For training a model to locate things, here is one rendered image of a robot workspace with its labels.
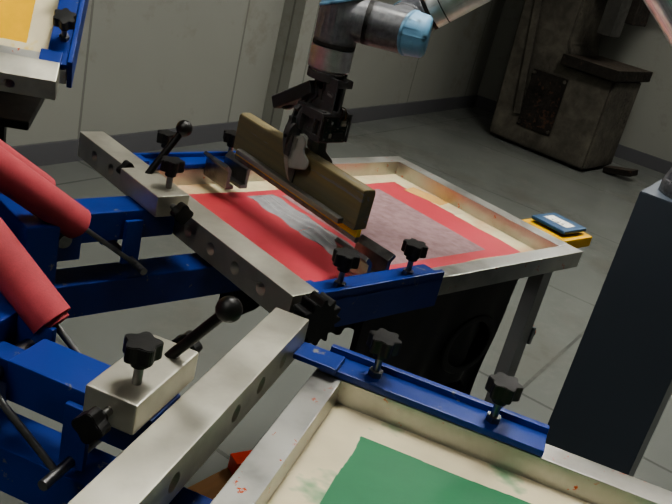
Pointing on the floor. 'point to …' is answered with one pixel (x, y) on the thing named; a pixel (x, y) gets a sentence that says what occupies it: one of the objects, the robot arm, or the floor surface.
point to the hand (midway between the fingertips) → (297, 173)
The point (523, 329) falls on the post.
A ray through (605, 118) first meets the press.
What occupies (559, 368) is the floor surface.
